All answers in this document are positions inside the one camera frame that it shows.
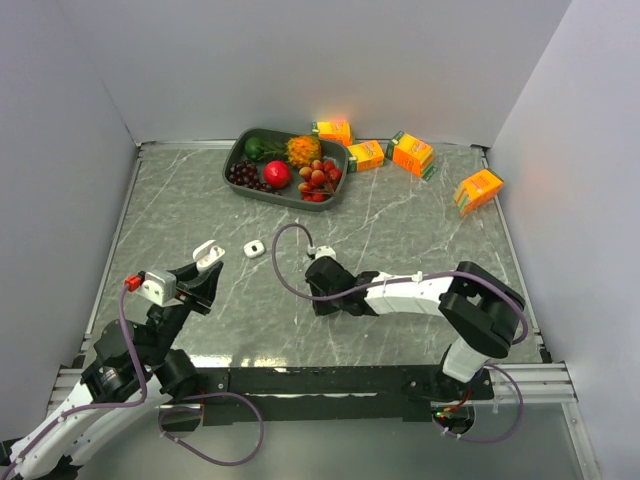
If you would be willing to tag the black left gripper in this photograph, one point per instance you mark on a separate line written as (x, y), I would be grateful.
(202, 288)

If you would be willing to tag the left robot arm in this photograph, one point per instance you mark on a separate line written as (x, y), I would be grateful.
(129, 356)

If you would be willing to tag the green pepper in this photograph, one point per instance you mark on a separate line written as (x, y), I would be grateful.
(254, 148)

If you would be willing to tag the orange pineapple toy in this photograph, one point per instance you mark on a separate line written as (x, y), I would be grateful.
(302, 151)

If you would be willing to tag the orange sponge box near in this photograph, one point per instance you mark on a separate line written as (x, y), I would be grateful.
(412, 154)

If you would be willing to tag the dark purple grapes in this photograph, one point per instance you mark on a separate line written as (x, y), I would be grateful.
(249, 175)

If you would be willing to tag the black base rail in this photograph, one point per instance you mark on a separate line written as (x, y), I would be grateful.
(404, 392)

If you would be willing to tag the white oval charging case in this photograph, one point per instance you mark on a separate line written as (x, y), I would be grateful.
(207, 254)

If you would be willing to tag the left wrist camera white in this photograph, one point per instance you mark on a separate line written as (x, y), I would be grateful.
(157, 286)

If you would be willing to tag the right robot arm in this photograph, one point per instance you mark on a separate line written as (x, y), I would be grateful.
(487, 315)

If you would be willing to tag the orange striped sponge box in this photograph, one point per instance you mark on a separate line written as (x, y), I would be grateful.
(476, 190)

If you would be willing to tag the red pomegranate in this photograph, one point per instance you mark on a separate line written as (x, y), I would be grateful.
(277, 174)

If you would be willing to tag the dark grey fruit tray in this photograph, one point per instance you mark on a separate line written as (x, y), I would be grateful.
(274, 142)

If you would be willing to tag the white square charging case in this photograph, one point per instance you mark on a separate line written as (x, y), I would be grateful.
(254, 249)

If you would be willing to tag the orange box back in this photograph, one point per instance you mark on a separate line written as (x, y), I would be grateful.
(337, 131)

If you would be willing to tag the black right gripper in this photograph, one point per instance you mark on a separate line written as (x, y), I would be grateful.
(322, 308)

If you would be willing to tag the orange box middle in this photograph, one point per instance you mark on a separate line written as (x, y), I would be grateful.
(365, 156)

